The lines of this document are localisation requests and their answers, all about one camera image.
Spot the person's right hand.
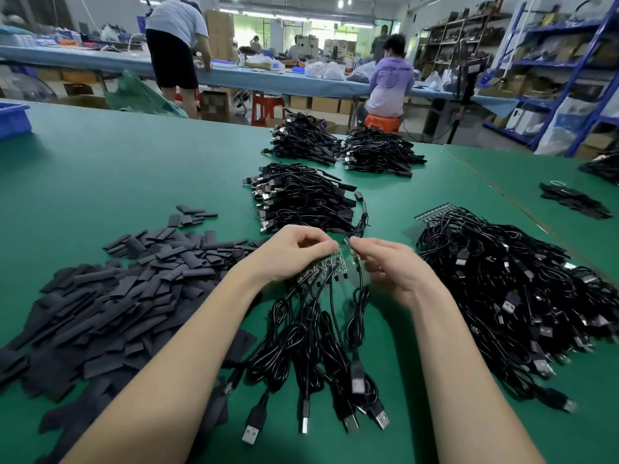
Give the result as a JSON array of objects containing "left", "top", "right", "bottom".
[{"left": 348, "top": 235, "right": 451, "bottom": 315}]

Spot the person's left hand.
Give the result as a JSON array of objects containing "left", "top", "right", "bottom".
[{"left": 237, "top": 224, "right": 340, "bottom": 291}]

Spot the heap of finished black cables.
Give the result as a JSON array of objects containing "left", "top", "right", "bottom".
[{"left": 244, "top": 163, "right": 371, "bottom": 238}]

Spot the joined bunch of black cables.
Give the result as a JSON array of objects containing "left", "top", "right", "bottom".
[{"left": 224, "top": 248, "right": 393, "bottom": 447}]

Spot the bundle of black cables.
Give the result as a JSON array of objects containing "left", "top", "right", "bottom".
[
  {"left": 340, "top": 125, "right": 427, "bottom": 178},
  {"left": 262, "top": 110, "right": 344, "bottom": 166}
]

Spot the large pile of black cables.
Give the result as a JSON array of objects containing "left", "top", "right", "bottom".
[{"left": 414, "top": 209, "right": 619, "bottom": 414}]

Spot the pile of black sleeve strips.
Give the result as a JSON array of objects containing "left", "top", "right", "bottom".
[{"left": 0, "top": 204, "right": 262, "bottom": 464}]

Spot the small bundle of cables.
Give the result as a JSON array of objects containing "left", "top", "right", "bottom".
[{"left": 540, "top": 181, "right": 613, "bottom": 220}]

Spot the huge heap of black cables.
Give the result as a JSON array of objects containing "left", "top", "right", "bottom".
[{"left": 578, "top": 151, "right": 619, "bottom": 186}]

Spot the person's right forearm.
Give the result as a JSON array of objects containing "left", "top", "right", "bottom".
[{"left": 411, "top": 293, "right": 545, "bottom": 464}]

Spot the person's left forearm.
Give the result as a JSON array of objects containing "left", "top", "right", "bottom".
[{"left": 63, "top": 267, "right": 282, "bottom": 464}]

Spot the red plastic stool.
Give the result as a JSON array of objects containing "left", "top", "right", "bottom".
[{"left": 251, "top": 93, "right": 288, "bottom": 128}]

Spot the orange plastic stool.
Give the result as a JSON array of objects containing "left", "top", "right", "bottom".
[{"left": 364, "top": 113, "right": 404, "bottom": 134}]

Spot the small upright cardboard box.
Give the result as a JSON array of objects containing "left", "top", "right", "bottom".
[{"left": 200, "top": 88, "right": 231, "bottom": 122}]

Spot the black tripod stand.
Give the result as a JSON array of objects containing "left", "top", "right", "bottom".
[{"left": 430, "top": 41, "right": 489, "bottom": 146}]

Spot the green plastic bag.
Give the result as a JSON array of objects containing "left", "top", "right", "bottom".
[{"left": 106, "top": 70, "right": 190, "bottom": 118}]

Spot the white plastic bag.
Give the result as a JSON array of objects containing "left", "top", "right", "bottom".
[{"left": 535, "top": 96, "right": 601, "bottom": 157}]

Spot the dark storage shelf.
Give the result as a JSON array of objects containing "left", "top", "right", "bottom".
[{"left": 416, "top": 5, "right": 512, "bottom": 83}]

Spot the open cardboard box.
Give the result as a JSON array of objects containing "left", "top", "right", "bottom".
[{"left": 56, "top": 94, "right": 110, "bottom": 110}]

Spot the long blue work table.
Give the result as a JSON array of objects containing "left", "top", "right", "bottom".
[{"left": 0, "top": 45, "right": 518, "bottom": 110}]

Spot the blue metal shelving rack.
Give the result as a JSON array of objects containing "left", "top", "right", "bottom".
[{"left": 482, "top": 0, "right": 619, "bottom": 159}]

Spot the blue plastic bin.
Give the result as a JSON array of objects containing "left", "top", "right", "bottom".
[{"left": 0, "top": 101, "right": 33, "bottom": 143}]

